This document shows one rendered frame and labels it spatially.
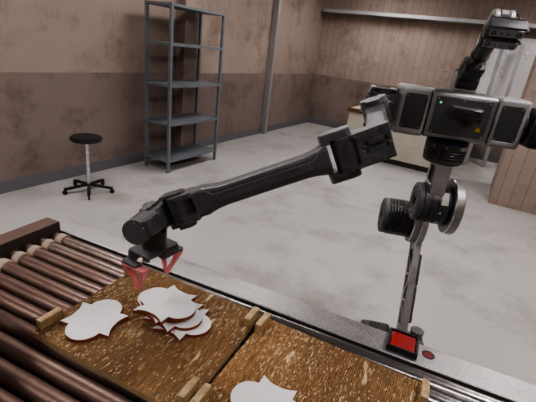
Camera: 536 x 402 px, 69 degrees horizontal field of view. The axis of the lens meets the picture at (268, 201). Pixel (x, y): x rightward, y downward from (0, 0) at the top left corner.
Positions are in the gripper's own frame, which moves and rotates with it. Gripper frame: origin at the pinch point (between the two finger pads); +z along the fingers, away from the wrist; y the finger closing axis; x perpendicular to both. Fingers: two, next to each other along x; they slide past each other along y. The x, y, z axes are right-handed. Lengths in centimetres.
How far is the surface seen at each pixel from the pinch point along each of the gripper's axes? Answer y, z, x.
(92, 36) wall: 234, -40, 313
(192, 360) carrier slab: -7.7, 9.0, -19.5
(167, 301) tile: 0.6, 5.1, -4.3
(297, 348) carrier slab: 9.9, 8.5, -36.9
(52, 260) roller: 1.0, 12.3, 41.5
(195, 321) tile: 0.7, 7.0, -13.2
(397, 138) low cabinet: 592, 53, 47
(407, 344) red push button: 29, 9, -59
